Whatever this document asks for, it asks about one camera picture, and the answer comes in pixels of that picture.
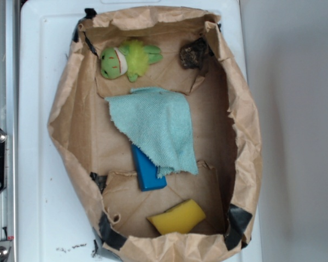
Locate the yellow sponge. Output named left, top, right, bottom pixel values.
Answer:
left=147, top=199, right=206, bottom=235

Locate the light teal cloth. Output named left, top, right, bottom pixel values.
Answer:
left=105, top=87, right=198, bottom=178

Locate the blue block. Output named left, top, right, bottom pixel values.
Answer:
left=131, top=144, right=167, bottom=192

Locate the brown paper bag tray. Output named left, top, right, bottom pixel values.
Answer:
left=48, top=6, right=262, bottom=261

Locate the green plush toy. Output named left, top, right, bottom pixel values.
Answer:
left=101, top=39, right=163, bottom=82

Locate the dark brown rock lump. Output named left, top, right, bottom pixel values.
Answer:
left=179, top=38, right=209, bottom=69

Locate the white plastic bin lid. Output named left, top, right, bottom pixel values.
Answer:
left=17, top=0, right=264, bottom=262

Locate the aluminium frame rail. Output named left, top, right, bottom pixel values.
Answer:
left=0, top=1, right=20, bottom=261

